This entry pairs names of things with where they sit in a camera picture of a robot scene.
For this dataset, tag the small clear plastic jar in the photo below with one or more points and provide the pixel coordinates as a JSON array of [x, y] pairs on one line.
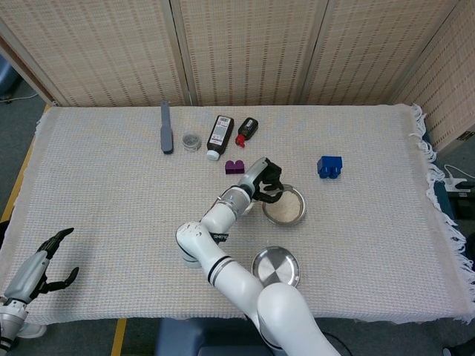
[[192, 141]]

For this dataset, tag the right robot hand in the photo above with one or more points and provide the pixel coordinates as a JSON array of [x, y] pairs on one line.
[[256, 174]]

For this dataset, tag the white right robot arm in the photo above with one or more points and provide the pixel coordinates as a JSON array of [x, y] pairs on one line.
[[230, 267]]

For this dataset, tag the blue padded stool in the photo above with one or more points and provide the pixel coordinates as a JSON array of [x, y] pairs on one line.
[[185, 337]]

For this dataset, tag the large dark bottle white cap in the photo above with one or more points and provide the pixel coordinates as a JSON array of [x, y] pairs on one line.
[[220, 133]]

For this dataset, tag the bamboo folding screen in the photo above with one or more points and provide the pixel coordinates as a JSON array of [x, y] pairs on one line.
[[111, 55]]

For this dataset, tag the beige woven tablecloth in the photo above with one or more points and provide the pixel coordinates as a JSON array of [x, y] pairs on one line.
[[111, 185]]

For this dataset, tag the grey cleaning brush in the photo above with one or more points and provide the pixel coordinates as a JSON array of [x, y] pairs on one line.
[[167, 137]]

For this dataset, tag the blue toy block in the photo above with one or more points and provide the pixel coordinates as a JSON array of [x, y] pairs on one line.
[[328, 165]]

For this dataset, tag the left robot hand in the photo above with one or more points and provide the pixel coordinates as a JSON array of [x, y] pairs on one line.
[[27, 270]]

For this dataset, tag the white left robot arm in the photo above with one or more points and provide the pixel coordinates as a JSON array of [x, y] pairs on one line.
[[11, 319]]

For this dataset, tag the steel bowl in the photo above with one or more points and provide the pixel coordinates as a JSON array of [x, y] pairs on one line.
[[303, 207]]

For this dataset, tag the white power strip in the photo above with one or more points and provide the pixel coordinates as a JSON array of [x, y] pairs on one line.
[[454, 183]]

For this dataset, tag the purple toy block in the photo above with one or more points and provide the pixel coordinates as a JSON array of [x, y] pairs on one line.
[[235, 168]]

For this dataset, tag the small black bottle red cap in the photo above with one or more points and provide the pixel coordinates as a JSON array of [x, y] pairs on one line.
[[248, 128]]

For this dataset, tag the steel plate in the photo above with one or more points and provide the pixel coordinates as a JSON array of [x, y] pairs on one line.
[[274, 265]]

